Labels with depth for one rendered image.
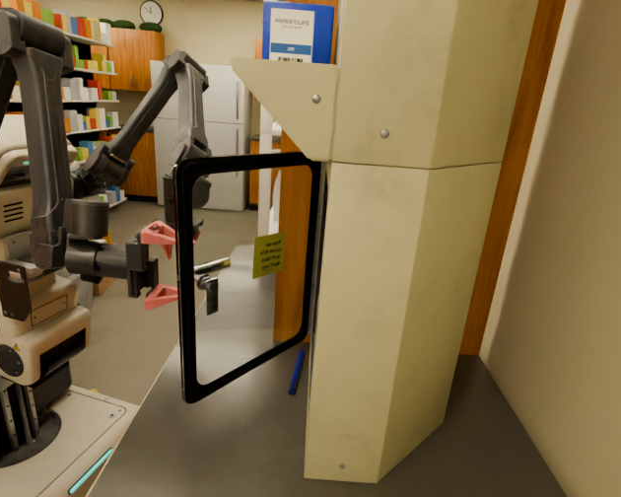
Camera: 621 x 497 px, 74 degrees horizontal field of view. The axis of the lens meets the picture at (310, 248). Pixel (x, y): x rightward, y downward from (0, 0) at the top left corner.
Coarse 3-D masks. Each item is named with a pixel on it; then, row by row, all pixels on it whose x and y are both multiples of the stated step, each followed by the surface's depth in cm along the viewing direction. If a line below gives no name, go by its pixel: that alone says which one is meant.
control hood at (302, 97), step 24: (240, 72) 43; (264, 72) 43; (288, 72) 43; (312, 72) 43; (336, 72) 43; (264, 96) 44; (288, 96) 44; (312, 96) 43; (336, 96) 44; (288, 120) 44; (312, 120) 44; (312, 144) 45
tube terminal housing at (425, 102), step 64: (384, 0) 40; (448, 0) 40; (512, 0) 47; (384, 64) 42; (448, 64) 42; (512, 64) 52; (384, 128) 44; (448, 128) 46; (384, 192) 47; (448, 192) 50; (384, 256) 49; (448, 256) 56; (320, 320) 52; (384, 320) 52; (448, 320) 62; (320, 384) 56; (384, 384) 56; (448, 384) 71; (320, 448) 60; (384, 448) 60
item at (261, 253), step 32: (192, 192) 56; (224, 192) 61; (256, 192) 66; (288, 192) 71; (224, 224) 62; (256, 224) 68; (288, 224) 74; (224, 256) 64; (256, 256) 70; (288, 256) 76; (224, 288) 66; (256, 288) 72; (288, 288) 79; (224, 320) 68; (256, 320) 74; (288, 320) 82; (224, 352) 70; (256, 352) 77
